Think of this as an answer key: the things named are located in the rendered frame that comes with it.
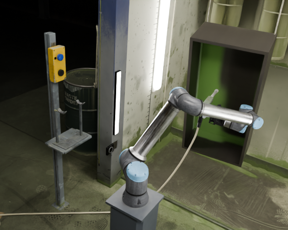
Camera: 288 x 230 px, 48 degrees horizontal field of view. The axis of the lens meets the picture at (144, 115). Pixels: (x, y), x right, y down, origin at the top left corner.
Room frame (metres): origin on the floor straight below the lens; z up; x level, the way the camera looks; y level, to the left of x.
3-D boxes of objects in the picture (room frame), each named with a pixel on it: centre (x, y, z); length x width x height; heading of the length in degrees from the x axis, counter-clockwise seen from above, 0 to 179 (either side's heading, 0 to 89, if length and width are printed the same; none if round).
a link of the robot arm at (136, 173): (1.78, 0.01, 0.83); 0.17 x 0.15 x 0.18; 19
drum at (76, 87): (3.43, 0.66, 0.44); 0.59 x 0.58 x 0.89; 40
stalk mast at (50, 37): (2.31, 0.72, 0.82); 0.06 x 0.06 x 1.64; 60
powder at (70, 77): (3.43, 0.66, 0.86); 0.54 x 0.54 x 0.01
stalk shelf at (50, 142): (2.24, 0.60, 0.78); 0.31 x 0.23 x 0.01; 150
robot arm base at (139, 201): (1.77, 0.01, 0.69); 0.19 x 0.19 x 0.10
